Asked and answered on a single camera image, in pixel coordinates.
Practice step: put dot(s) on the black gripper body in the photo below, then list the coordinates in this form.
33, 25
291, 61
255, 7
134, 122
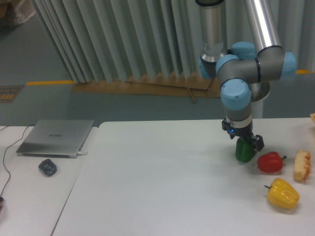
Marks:
241, 129

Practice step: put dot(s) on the yellow bell pepper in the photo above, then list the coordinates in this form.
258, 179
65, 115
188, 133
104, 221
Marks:
282, 194

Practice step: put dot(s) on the wooden basket corner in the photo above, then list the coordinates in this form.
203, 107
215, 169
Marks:
312, 116

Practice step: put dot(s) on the red bell pepper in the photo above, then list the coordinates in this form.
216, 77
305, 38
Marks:
271, 162

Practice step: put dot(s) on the pale green curtain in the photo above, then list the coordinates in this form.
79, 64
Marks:
118, 39

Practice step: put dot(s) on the black computer mouse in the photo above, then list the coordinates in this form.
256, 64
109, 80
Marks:
48, 167

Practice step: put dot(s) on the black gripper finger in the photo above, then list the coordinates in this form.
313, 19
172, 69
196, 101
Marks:
257, 142

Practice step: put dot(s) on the brown cardboard sheet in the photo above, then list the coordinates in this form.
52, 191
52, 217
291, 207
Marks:
193, 87

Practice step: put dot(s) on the silver laptop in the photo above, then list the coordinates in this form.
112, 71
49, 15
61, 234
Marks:
56, 138

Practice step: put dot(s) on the green bell pepper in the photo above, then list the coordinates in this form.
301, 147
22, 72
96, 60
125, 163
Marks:
244, 152

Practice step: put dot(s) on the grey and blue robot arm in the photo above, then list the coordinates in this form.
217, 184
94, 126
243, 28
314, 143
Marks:
238, 69

